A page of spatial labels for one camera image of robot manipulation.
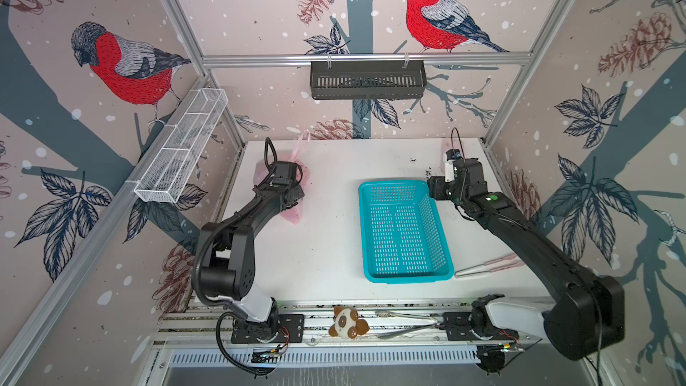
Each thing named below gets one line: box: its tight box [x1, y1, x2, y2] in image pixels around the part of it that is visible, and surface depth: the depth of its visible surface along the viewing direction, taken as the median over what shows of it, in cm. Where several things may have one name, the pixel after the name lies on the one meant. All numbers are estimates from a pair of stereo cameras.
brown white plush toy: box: [328, 305, 371, 340], surface depth 74 cm
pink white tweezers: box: [454, 254, 525, 278], surface depth 85 cm
